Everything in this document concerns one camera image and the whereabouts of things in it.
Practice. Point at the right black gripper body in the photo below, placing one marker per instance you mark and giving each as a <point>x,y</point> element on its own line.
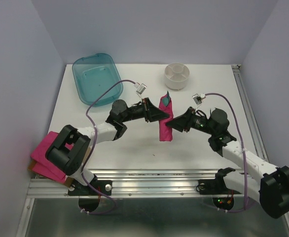
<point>200,124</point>

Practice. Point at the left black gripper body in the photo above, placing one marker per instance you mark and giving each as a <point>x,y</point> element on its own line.
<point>135,112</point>

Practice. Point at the teal plastic spoon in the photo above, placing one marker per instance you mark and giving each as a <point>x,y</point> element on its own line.
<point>165,101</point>

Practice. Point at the pink paper napkin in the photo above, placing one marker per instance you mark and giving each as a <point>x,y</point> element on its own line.
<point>165,133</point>

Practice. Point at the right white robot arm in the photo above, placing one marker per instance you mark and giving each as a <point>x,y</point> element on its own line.
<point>261,181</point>

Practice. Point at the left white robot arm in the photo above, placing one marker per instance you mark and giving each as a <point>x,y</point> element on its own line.
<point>68,150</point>

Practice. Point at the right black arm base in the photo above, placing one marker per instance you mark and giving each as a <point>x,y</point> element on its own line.
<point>215,186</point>

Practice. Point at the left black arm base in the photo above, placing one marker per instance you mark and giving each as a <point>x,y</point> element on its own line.
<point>103,186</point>

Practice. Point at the pink napkin stack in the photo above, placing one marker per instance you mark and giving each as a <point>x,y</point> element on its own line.
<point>47,141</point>

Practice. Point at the white utensil holder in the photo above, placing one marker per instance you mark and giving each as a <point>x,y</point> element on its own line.
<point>176,76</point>

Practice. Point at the teal plastic bin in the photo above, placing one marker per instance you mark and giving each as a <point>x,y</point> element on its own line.
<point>97,79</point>

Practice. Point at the brown cardboard tray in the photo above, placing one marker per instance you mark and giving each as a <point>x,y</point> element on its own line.
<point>31,168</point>

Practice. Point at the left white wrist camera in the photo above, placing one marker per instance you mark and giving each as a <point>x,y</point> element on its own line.
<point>140,88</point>

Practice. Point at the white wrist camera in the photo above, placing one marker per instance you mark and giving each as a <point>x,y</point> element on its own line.
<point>140,88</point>
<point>198,98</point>

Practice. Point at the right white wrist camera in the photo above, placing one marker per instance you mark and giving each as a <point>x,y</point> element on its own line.
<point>198,98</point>

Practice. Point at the aluminium frame rail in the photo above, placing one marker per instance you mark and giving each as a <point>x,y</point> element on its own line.
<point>153,182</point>

